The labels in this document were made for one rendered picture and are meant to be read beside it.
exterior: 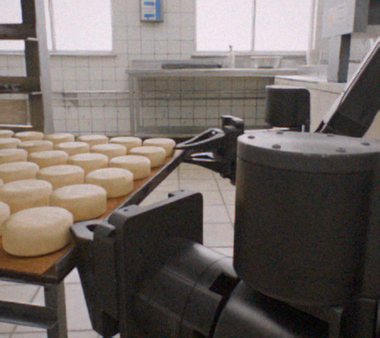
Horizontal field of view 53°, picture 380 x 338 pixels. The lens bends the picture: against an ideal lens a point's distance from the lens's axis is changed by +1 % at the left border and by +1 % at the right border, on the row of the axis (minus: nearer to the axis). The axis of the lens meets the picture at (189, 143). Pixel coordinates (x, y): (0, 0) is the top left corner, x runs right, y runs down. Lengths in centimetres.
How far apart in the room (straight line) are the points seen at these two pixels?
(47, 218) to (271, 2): 456
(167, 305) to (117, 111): 439
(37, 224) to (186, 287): 14
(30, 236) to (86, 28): 446
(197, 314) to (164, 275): 3
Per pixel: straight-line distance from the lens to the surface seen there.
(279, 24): 478
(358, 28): 152
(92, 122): 464
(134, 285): 22
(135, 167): 45
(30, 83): 74
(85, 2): 475
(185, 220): 24
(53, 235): 30
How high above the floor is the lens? 90
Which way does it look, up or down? 11 degrees down
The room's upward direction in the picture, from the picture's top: straight up
